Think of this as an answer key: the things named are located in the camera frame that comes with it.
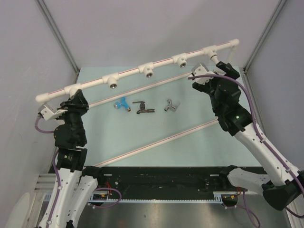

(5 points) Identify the chrome metal faucet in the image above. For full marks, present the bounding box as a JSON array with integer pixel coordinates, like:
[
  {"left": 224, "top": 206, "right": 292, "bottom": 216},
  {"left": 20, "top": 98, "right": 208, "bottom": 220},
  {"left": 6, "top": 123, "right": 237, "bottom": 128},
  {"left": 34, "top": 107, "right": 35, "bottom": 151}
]
[{"left": 164, "top": 99, "right": 181, "bottom": 112}]

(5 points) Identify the white faucet blue cap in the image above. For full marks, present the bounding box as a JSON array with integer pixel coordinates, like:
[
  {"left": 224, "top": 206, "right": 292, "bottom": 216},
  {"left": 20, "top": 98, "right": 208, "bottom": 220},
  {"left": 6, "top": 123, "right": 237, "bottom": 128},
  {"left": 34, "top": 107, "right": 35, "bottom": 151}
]
[{"left": 210, "top": 55, "right": 219, "bottom": 64}]

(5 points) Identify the white PVC pipe frame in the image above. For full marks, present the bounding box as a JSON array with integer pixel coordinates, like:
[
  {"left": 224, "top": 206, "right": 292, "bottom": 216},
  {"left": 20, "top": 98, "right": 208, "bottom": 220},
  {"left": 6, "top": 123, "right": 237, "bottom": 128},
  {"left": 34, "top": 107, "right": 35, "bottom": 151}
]
[{"left": 35, "top": 39, "right": 240, "bottom": 167}]

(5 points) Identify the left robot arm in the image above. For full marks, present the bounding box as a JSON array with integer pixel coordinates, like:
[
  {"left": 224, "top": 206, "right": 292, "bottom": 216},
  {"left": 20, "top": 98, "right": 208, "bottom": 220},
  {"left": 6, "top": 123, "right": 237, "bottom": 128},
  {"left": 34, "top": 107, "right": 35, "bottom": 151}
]
[{"left": 38, "top": 89, "right": 105, "bottom": 228}]

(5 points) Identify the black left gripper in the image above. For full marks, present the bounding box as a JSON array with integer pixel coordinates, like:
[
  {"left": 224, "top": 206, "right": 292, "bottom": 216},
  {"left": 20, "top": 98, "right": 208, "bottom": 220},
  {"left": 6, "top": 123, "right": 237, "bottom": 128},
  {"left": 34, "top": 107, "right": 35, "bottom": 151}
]
[{"left": 55, "top": 89, "right": 90, "bottom": 143}]

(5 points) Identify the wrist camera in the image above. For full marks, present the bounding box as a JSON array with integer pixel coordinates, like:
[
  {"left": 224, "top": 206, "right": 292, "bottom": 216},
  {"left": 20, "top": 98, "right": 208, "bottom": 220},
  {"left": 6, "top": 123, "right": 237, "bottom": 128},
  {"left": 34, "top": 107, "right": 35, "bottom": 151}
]
[
  {"left": 38, "top": 103, "right": 66, "bottom": 121},
  {"left": 189, "top": 63, "right": 214, "bottom": 85}
]

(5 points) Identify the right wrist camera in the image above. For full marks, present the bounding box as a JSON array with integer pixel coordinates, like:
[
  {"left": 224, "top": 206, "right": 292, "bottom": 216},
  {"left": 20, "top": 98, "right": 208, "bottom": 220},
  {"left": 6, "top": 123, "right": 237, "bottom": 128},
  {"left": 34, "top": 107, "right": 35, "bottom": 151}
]
[{"left": 189, "top": 63, "right": 214, "bottom": 85}]

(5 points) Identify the blue plastic faucet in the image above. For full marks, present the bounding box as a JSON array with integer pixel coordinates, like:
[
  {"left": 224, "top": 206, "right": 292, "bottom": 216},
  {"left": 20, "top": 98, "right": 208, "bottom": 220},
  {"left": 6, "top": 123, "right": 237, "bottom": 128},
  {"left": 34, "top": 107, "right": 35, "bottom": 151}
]
[{"left": 114, "top": 97, "right": 131, "bottom": 112}]

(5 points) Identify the dark bronze faucet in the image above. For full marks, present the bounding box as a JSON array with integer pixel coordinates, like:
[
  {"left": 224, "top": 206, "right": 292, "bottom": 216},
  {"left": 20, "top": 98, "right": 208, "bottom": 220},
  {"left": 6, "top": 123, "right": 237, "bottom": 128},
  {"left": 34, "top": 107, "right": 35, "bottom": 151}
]
[{"left": 133, "top": 101, "right": 155, "bottom": 114}]

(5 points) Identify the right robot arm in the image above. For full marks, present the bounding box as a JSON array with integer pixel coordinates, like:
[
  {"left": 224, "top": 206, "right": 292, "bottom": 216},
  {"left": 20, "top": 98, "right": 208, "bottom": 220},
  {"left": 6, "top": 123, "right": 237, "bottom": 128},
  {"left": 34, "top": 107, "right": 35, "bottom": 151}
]
[{"left": 188, "top": 62, "right": 304, "bottom": 210}]

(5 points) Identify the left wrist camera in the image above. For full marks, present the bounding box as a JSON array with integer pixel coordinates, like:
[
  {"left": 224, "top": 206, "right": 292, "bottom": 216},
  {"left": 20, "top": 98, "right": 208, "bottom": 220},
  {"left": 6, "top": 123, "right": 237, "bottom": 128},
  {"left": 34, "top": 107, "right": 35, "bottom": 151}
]
[{"left": 38, "top": 103, "right": 66, "bottom": 121}]

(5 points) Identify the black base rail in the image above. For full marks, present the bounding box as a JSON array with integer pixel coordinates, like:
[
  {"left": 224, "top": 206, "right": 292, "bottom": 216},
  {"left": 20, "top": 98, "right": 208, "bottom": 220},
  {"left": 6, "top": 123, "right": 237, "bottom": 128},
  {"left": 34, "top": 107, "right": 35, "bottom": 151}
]
[{"left": 81, "top": 165, "right": 265, "bottom": 197}]

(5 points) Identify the white cable duct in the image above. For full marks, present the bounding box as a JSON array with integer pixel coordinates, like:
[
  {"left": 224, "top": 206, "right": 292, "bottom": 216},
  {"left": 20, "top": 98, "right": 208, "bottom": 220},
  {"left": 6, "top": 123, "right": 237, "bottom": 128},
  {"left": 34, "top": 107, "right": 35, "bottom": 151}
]
[{"left": 44, "top": 193, "right": 225, "bottom": 204}]

